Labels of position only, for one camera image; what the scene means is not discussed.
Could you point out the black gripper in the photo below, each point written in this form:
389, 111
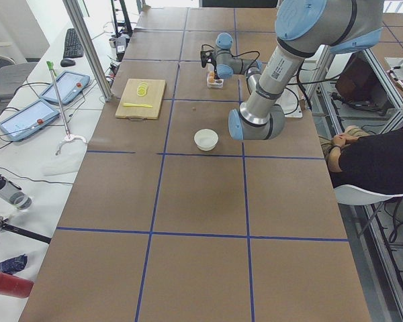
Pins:
212, 68

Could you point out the clear plastic egg box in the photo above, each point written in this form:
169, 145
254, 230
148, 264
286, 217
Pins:
214, 85

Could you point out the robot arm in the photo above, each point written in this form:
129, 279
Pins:
301, 28

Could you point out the front lemon slice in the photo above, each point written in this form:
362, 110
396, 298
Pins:
140, 93

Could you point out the white bowl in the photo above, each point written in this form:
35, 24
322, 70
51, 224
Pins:
206, 139

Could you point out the wooden cutting board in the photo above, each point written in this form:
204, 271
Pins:
154, 96

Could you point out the yellow plastic knife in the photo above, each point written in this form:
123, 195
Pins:
137, 105

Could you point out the black keyboard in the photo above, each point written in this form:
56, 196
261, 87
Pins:
72, 45

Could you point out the far blue teach pendant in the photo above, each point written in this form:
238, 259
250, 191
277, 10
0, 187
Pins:
70, 85

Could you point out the blue teach pendant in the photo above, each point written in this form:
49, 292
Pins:
70, 85
29, 120

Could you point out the black computer mouse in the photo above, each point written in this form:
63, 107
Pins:
67, 62

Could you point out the reach grabber stick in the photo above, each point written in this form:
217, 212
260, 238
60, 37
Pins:
69, 137

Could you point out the near blue teach pendant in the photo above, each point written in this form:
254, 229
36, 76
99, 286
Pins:
29, 120

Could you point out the white chair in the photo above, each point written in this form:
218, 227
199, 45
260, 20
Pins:
352, 195

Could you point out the seated person black shirt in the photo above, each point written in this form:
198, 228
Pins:
370, 162

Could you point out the clear water bottle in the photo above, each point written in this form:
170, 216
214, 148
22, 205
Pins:
13, 194

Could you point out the red bottle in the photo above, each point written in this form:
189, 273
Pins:
15, 286

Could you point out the aluminium frame post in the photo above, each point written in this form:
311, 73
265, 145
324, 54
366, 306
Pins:
78, 22

